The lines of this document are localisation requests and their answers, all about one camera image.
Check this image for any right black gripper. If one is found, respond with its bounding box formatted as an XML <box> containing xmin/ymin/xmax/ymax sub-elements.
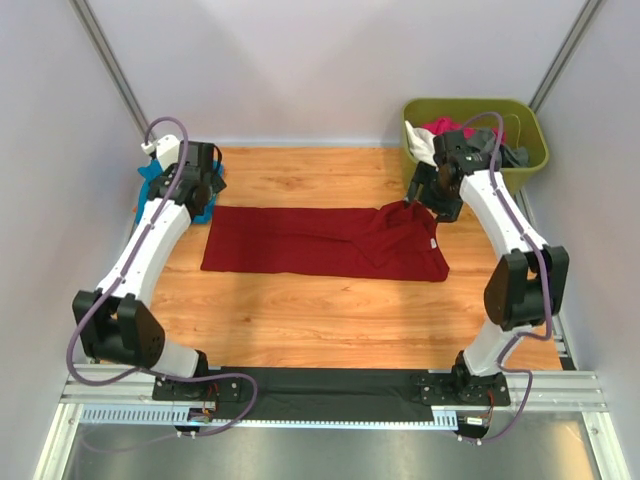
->
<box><xmin>403</xmin><ymin>162</ymin><xmax>462</xmax><ymax>225</ymax></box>

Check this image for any dark red t shirt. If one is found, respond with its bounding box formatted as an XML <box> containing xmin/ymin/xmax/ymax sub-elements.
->
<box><xmin>201</xmin><ymin>201</ymin><xmax>449</xmax><ymax>282</ymax></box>

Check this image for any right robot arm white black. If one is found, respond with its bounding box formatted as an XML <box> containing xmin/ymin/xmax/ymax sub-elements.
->
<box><xmin>405</xmin><ymin>130</ymin><xmax>569</xmax><ymax>404</ymax></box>

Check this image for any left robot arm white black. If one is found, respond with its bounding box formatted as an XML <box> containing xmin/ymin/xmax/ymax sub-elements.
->
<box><xmin>72</xmin><ymin>135</ymin><xmax>226</xmax><ymax>401</ymax></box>

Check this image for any white t shirt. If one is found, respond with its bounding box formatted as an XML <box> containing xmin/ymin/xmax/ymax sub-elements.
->
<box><xmin>404</xmin><ymin>120</ymin><xmax>436</xmax><ymax>167</ymax></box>

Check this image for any folded blue t shirt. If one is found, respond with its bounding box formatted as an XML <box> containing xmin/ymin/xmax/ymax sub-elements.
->
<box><xmin>134</xmin><ymin>159</ymin><xmax>224</xmax><ymax>225</ymax></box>

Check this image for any pink t shirt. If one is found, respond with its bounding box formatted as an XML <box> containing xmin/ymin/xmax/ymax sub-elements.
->
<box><xmin>414</xmin><ymin>117</ymin><xmax>498</xmax><ymax>144</ymax></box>

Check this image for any grey t shirt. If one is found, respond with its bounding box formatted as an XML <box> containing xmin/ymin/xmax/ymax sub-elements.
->
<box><xmin>467</xmin><ymin>135</ymin><xmax>529</xmax><ymax>169</ymax></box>

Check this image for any olive green plastic bin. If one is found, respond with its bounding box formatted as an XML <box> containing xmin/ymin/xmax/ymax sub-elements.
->
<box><xmin>401</xmin><ymin>97</ymin><xmax>548</xmax><ymax>194</ymax></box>

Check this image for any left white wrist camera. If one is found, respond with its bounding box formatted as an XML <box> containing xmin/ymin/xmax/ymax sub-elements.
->
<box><xmin>141</xmin><ymin>135</ymin><xmax>181</xmax><ymax>170</ymax></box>

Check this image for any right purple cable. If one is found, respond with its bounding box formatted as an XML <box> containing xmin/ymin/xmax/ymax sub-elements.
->
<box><xmin>452</xmin><ymin>112</ymin><xmax>556</xmax><ymax>446</ymax></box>

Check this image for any purple cable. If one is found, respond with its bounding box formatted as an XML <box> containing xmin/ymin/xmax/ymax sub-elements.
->
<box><xmin>452</xmin><ymin>112</ymin><xmax>556</xmax><ymax>446</ymax></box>
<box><xmin>66</xmin><ymin>117</ymin><xmax>261</xmax><ymax>454</ymax></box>

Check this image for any left aluminium corner post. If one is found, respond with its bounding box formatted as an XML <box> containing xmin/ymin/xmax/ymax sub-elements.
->
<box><xmin>69</xmin><ymin>0</ymin><xmax>150</xmax><ymax>139</ymax></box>

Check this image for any aluminium corner post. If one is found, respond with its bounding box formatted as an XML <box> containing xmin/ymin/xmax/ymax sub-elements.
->
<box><xmin>69</xmin><ymin>0</ymin><xmax>150</xmax><ymax>139</ymax></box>
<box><xmin>529</xmin><ymin>0</ymin><xmax>606</xmax><ymax>113</ymax></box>

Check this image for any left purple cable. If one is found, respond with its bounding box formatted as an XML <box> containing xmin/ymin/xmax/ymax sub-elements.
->
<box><xmin>66</xmin><ymin>117</ymin><xmax>261</xmax><ymax>454</ymax></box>

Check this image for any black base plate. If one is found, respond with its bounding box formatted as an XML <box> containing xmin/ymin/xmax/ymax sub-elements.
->
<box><xmin>152</xmin><ymin>366</ymin><xmax>512</xmax><ymax>424</ymax></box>

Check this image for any right aluminium corner post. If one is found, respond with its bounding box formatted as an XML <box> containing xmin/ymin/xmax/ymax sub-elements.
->
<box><xmin>529</xmin><ymin>0</ymin><xmax>606</xmax><ymax>113</ymax></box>

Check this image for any aluminium frame rail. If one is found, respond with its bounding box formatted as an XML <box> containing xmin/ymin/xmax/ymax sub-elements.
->
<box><xmin>35</xmin><ymin>365</ymin><xmax>630</xmax><ymax>479</ymax></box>

